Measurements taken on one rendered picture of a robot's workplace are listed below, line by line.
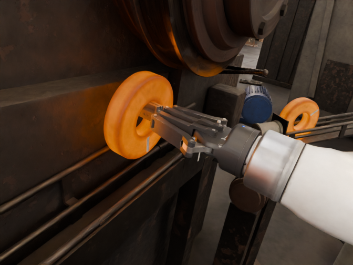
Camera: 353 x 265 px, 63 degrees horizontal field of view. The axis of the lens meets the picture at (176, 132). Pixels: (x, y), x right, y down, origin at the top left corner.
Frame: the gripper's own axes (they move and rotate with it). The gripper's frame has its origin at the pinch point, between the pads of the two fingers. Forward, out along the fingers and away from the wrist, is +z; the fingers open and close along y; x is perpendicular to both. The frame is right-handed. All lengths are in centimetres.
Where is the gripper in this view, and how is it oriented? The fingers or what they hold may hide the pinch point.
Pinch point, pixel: (143, 107)
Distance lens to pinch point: 50.4
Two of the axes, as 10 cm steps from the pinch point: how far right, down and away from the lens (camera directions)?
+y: 5.3, -3.0, 8.0
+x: 1.8, -8.8, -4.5
